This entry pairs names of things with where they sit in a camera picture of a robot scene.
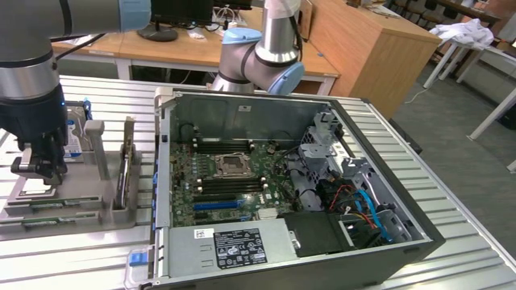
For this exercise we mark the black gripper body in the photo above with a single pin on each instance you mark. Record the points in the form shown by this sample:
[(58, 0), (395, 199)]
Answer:
[(34, 111)]

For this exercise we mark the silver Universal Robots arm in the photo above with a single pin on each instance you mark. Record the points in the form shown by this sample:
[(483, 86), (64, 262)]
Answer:
[(28, 39)]

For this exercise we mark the green RAM stick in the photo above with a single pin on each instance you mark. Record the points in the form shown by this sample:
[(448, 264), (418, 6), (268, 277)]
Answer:
[(60, 220), (64, 202)]

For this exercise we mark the black RAM slot bank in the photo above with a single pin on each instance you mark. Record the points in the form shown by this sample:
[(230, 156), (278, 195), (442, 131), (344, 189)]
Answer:
[(231, 185), (226, 146)]

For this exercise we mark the hard disk with blue label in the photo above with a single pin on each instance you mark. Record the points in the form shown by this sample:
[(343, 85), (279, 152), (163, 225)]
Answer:
[(75, 139)]

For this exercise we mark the grey parts rack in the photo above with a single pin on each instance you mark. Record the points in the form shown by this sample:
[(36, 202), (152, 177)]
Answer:
[(92, 187)]

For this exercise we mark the graphics card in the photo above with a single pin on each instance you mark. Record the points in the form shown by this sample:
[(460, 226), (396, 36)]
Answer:
[(126, 169)]

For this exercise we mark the blue case latch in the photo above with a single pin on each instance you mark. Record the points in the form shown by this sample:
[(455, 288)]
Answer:
[(136, 259)]

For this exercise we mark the black expansion slot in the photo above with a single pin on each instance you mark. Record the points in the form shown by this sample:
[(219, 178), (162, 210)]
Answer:
[(214, 198)]

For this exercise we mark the wooden desk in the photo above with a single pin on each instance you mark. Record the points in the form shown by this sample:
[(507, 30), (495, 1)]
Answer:
[(182, 49)]

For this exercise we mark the blue expansion slot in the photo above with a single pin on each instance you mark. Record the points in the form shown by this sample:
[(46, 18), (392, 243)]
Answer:
[(215, 205)]

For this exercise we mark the CPU socket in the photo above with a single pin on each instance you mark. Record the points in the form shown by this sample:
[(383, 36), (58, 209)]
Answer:
[(231, 165)]

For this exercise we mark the grey power supply unit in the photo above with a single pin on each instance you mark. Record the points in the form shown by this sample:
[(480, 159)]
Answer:
[(194, 250)]

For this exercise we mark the black computer monitor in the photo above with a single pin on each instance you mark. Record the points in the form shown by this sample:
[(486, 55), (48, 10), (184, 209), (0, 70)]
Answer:
[(182, 12)]

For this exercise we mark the green motherboard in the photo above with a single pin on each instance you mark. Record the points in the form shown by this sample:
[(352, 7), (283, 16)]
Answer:
[(266, 187)]

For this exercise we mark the silver chipset heatsink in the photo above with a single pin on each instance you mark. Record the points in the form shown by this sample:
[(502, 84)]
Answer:
[(267, 213)]

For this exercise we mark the white power strip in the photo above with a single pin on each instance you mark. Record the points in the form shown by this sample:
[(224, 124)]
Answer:
[(231, 19)]

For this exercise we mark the metal disk bay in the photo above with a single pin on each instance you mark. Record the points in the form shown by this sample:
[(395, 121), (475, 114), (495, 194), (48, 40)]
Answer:
[(323, 151)]

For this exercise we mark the wooden cabinet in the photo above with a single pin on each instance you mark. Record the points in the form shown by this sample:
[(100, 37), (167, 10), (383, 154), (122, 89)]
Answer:
[(363, 54)]

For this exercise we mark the black open PC case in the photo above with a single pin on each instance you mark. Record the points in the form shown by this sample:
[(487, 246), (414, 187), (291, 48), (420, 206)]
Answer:
[(403, 211)]

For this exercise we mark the white table leg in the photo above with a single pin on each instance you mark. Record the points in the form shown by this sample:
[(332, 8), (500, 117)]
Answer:
[(494, 113)]

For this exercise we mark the white crumpled cloth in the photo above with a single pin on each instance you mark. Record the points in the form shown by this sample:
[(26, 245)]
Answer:
[(467, 31)]

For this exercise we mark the white frame table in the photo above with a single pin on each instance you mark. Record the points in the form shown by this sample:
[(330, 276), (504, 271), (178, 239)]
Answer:
[(483, 60)]

